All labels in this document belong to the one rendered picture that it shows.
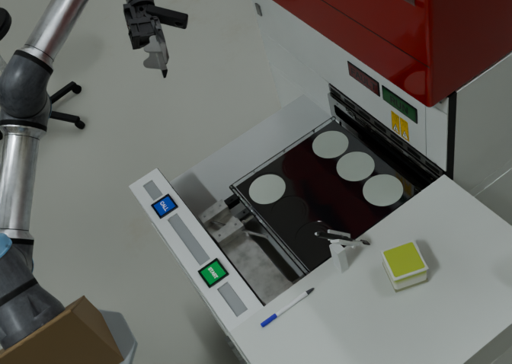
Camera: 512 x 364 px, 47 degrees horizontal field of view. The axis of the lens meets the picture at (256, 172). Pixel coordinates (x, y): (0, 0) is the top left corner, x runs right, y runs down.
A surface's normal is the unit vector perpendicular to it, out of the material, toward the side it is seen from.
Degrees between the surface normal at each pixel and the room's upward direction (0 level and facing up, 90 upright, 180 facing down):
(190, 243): 0
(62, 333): 90
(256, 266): 0
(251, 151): 0
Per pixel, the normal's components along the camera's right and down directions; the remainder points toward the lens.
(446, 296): -0.23, -0.61
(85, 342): 0.52, 0.58
